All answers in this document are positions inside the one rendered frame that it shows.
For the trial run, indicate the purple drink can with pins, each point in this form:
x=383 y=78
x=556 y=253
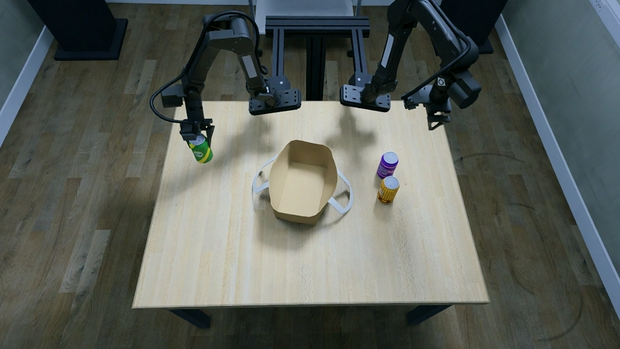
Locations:
x=387 y=165

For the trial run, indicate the tan bag floor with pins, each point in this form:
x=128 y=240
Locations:
x=303 y=189

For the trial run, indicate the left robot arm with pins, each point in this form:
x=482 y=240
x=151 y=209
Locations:
x=403 y=16

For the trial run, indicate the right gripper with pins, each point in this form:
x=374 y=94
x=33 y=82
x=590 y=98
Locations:
x=203 y=123

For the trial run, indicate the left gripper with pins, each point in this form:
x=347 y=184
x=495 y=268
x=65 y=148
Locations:
x=434 y=101

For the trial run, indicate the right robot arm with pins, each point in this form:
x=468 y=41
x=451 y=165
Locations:
x=234 y=37

